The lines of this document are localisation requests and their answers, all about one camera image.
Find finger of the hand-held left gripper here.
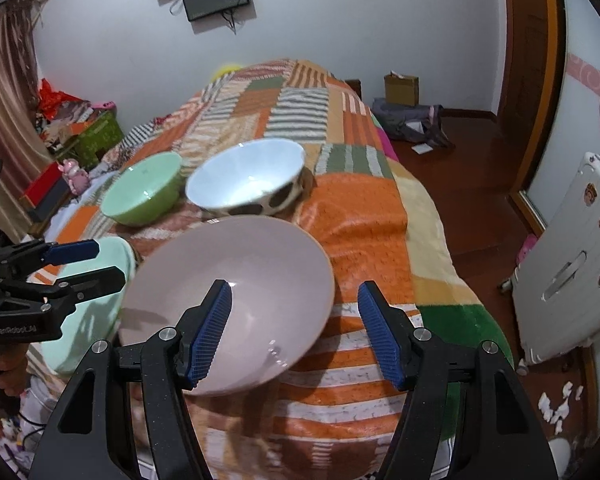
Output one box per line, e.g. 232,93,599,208
2,265,127,312
0,238,102,272

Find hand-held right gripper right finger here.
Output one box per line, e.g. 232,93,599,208
356,281,561,480

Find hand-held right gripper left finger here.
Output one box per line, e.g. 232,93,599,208
27,279,233,480

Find pale green plate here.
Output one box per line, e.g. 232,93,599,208
27,236,137,376

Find pink bowl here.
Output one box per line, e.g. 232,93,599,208
117,215,336,397

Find green bowl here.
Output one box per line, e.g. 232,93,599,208
100,151,185,226

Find white spotted bowl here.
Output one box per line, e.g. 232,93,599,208
185,138,306,218

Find person's left hand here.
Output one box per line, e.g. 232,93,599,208
0,346,29,397

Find dark grey box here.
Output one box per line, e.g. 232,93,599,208
30,180,74,222

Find red box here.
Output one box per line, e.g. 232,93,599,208
22,162,66,206

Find pink rabbit toy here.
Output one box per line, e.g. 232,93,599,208
61,158,90,193

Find checkered patchwork quilt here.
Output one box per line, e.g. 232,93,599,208
87,115,186,181

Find green storage box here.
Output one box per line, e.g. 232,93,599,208
55,110,123,166

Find pile of printed paper bags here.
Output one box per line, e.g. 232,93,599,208
32,100,98,156

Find orange striped patchwork blanket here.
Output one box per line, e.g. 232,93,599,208
27,59,513,480

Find red plastic bag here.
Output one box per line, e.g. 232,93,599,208
37,78,73,116

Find striped brown curtain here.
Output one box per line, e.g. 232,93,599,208
0,0,56,241

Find small pink object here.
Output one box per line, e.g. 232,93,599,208
515,234,538,266

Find white paper scraps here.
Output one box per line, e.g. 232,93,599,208
537,382,583,433

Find white suitcase with stickers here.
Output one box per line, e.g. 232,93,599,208
511,151,600,367

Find grey bag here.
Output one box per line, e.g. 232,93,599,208
371,96,456,150

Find cardboard box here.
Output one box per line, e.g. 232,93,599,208
384,72,420,107

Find white wardrobe with pink hearts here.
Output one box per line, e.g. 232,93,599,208
522,0,600,241

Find brown wooden door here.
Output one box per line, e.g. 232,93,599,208
497,0,566,211

